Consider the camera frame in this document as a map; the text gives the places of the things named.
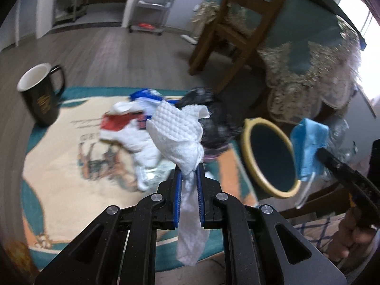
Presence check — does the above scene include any wooden chair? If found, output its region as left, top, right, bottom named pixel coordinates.
left=188, top=0, right=297, bottom=95

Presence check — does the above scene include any grey metal shelf rack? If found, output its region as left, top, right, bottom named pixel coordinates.
left=53, top=0, right=91, bottom=25

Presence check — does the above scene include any white plastic bag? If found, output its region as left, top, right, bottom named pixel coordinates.
left=99, top=101, right=162, bottom=192

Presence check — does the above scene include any white paper towel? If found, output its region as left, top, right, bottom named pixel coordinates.
left=146, top=100, right=211, bottom=266

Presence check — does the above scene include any black plastic bag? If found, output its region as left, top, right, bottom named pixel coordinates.
left=175, top=87, right=242, bottom=158

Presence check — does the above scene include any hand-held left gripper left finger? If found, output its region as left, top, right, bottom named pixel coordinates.
left=34, top=165, right=182, bottom=285

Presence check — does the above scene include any printed teal and cream mat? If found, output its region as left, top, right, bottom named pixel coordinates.
left=20, top=87, right=259, bottom=274

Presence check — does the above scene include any window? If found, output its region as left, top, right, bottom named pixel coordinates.
left=338, top=0, right=380, bottom=103

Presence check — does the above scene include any grey shelf cart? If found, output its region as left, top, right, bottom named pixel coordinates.
left=129, top=0, right=179, bottom=35

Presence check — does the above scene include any clear plastic bottle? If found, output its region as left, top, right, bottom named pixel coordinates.
left=327, top=119, right=360, bottom=181

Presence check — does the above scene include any brown wooden stool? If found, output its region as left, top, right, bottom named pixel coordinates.
left=279, top=181, right=354, bottom=221

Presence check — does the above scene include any blue face mask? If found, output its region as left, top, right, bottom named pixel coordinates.
left=289, top=118, right=331, bottom=210

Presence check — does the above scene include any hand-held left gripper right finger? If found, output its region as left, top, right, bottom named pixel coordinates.
left=196, top=163, right=348, bottom=285

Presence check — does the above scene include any person's right hand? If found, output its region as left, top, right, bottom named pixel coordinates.
left=328, top=206, right=380, bottom=262

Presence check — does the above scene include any black mug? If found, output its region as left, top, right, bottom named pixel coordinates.
left=16, top=63, right=66, bottom=127

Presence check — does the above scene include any yellow-rimmed trash bin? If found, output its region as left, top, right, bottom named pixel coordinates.
left=240, top=118, right=302, bottom=199

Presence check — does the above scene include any blue and white crushed carton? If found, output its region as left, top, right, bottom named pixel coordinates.
left=129, top=88, right=164, bottom=103

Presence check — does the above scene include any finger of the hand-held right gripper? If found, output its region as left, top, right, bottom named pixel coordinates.
left=316, top=148, right=361, bottom=191

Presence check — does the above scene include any person's plaid clothing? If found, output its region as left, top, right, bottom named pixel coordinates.
left=292, top=215, right=345, bottom=256

